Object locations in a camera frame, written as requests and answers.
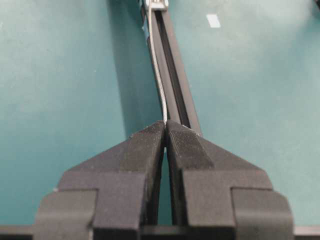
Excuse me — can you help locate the long black aluminium rail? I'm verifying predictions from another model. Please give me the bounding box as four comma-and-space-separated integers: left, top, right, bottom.
138, 0, 202, 136

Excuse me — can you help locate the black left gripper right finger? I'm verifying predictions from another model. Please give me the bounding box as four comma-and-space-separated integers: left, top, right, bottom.
166, 120, 295, 240

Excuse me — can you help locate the silver metal corner fitting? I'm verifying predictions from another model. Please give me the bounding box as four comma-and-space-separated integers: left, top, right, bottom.
144, 0, 169, 11

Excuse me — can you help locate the blue tape strip on rail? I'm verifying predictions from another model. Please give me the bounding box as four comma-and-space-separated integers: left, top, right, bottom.
141, 22, 150, 42

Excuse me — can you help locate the pale tape patch on table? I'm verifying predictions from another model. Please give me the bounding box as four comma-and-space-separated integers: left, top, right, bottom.
206, 14, 221, 29

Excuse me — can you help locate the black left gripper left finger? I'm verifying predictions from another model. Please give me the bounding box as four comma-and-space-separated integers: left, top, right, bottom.
33, 121, 165, 240

